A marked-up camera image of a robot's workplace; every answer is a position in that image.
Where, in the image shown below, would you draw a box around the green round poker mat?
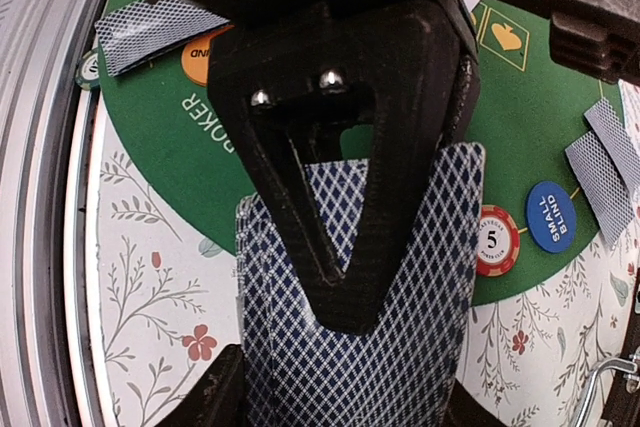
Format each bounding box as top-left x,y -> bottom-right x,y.
100,0 -> 628,305

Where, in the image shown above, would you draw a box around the orange big blind button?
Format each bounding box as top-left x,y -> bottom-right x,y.
181,25 -> 233,87

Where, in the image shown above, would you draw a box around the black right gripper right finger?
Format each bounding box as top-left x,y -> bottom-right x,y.
442,386 -> 500,427

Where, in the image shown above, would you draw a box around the blue small blind button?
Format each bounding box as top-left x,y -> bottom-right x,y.
525,181 -> 577,254

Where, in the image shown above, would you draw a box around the floral white tablecloth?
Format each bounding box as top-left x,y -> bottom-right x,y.
88,102 -> 639,426

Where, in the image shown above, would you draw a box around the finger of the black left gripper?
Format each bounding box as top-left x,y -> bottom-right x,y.
208,0 -> 480,335

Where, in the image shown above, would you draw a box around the blue checked card deck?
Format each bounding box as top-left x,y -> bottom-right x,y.
236,143 -> 485,426

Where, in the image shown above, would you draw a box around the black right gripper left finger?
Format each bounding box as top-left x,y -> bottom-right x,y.
164,344 -> 247,427

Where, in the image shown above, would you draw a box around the black poker chip case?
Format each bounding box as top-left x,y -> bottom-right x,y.
570,279 -> 639,426

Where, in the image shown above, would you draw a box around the small chip stack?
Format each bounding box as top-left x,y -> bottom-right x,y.
476,205 -> 521,277

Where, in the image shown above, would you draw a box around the dealt cards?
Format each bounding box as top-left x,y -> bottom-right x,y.
565,98 -> 639,247
95,0 -> 230,77

